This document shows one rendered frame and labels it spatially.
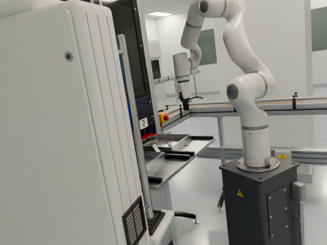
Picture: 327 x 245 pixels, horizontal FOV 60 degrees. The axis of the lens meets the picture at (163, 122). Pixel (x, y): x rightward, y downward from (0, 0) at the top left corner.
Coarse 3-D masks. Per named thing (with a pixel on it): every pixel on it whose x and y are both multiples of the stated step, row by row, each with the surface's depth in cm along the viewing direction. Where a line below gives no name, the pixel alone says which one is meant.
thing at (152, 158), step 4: (144, 152) 157; (148, 152) 155; (152, 152) 154; (156, 152) 153; (160, 152) 151; (148, 156) 156; (152, 156) 155; (156, 156) 153; (160, 156) 147; (164, 156) 151; (148, 160) 151; (152, 160) 141; (156, 160) 144; (160, 160) 147; (148, 164) 138; (152, 164) 140; (156, 164) 144; (148, 168) 138
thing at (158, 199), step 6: (150, 192) 185; (156, 192) 191; (162, 192) 198; (156, 198) 191; (162, 198) 198; (144, 204) 179; (156, 204) 191; (162, 204) 198; (168, 228) 205; (168, 234) 205; (162, 240) 197; (168, 240) 205
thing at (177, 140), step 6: (162, 138) 190; (168, 138) 187; (174, 138) 185; (180, 138) 183; (186, 138) 173; (150, 144) 180; (156, 144) 178; (162, 144) 176; (174, 144) 172; (180, 144) 166
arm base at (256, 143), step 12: (252, 132) 122; (264, 132) 122; (252, 144) 123; (264, 144) 123; (252, 156) 125; (264, 156) 124; (240, 168) 127; (252, 168) 125; (264, 168) 123; (276, 168) 123
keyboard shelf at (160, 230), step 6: (162, 210) 113; (168, 210) 112; (168, 216) 108; (162, 222) 105; (168, 222) 106; (162, 228) 101; (156, 234) 98; (162, 234) 99; (150, 240) 96; (156, 240) 95
